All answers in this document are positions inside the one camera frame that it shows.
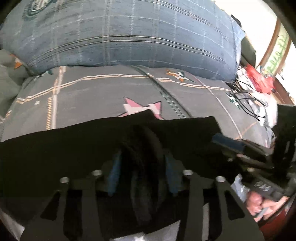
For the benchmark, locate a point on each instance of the wooden picture frame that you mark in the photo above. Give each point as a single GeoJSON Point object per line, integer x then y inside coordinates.
{"type": "Point", "coordinates": [276, 53]}

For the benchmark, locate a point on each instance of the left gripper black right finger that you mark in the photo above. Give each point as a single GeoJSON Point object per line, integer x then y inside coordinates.
{"type": "Point", "coordinates": [200, 198]}

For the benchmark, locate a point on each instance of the black pants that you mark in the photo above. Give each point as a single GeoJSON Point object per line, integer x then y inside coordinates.
{"type": "Point", "coordinates": [144, 141]}

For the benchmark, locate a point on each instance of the blue plaid pillow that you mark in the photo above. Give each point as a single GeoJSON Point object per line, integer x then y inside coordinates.
{"type": "Point", "coordinates": [194, 36]}

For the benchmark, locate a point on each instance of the right hand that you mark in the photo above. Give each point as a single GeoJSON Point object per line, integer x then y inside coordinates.
{"type": "Point", "coordinates": [260, 207]}

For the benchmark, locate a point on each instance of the red plastic bag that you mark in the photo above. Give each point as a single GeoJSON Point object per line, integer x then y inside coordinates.
{"type": "Point", "coordinates": [262, 84]}

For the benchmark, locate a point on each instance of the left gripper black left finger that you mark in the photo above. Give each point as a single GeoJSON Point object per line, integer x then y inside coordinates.
{"type": "Point", "coordinates": [86, 200]}

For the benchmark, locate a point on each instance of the grey patterned bed sheet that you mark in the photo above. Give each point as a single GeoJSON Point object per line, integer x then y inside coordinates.
{"type": "Point", "coordinates": [67, 96]}

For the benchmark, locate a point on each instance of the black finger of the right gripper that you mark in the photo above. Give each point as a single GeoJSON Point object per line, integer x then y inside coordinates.
{"type": "Point", "coordinates": [245, 151]}

